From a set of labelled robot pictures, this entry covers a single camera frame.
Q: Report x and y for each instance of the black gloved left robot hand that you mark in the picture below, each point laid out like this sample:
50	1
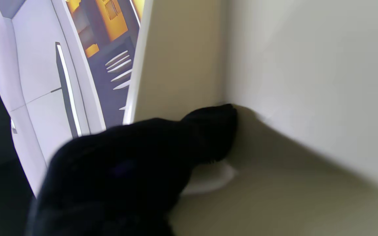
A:
116	177

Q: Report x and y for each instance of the beige rectangular tray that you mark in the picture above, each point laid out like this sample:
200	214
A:
307	65

